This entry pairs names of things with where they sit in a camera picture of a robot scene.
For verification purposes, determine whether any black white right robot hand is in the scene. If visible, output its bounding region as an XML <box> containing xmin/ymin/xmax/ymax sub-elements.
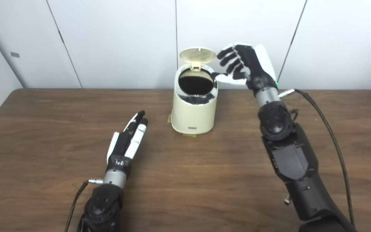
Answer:
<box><xmin>211</xmin><ymin>43</ymin><xmax>278</xmax><ymax>96</ymax></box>

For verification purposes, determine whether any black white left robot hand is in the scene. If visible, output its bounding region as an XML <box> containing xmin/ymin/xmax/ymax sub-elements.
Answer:
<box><xmin>106</xmin><ymin>111</ymin><xmax>149</xmax><ymax>177</ymax></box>

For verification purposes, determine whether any round cream bin lid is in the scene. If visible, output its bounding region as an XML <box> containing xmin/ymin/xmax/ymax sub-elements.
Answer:
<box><xmin>179</xmin><ymin>47</ymin><xmax>216</xmax><ymax>72</ymax></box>

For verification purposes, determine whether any cream-colored bin body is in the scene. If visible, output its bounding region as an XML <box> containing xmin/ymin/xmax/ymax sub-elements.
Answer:
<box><xmin>171</xmin><ymin>63</ymin><xmax>218</xmax><ymax>135</ymax></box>

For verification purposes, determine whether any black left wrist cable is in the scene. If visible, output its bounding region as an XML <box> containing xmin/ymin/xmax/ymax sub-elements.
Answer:
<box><xmin>65</xmin><ymin>179</ymin><xmax>104</xmax><ymax>232</ymax></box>

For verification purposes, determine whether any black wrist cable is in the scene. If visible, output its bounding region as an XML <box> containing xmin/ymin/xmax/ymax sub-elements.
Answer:
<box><xmin>279</xmin><ymin>89</ymin><xmax>355</xmax><ymax>226</ymax></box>
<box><xmin>65</xmin><ymin>179</ymin><xmax>104</xmax><ymax>232</ymax></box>

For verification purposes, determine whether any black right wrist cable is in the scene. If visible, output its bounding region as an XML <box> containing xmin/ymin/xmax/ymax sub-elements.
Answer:
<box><xmin>279</xmin><ymin>89</ymin><xmax>355</xmax><ymax>226</ymax></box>

